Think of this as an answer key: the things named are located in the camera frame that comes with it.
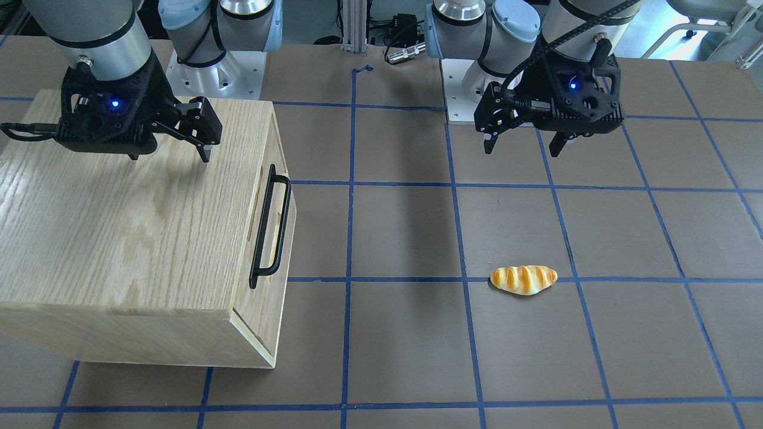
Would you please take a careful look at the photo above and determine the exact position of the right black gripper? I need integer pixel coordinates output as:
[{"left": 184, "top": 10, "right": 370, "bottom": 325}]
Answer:
[{"left": 54, "top": 60, "right": 223, "bottom": 163}]

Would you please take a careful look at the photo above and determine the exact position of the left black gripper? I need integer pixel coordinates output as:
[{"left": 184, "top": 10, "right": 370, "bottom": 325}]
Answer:
[{"left": 474, "top": 55, "right": 624, "bottom": 158}]

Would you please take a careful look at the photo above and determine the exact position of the black metal drawer handle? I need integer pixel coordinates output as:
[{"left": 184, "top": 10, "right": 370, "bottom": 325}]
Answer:
[{"left": 249, "top": 164, "right": 292, "bottom": 290}]

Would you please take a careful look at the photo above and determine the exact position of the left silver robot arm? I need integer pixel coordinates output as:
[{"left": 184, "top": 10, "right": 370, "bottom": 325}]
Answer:
[{"left": 423, "top": 1, "right": 641, "bottom": 157}]

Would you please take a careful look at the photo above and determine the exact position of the toy bread roll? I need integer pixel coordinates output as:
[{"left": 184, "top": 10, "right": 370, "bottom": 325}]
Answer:
[{"left": 489, "top": 265, "right": 559, "bottom": 296}]

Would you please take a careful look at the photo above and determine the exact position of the aluminium frame post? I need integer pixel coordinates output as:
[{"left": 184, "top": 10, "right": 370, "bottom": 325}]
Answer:
[{"left": 340, "top": 0, "right": 370, "bottom": 56}]

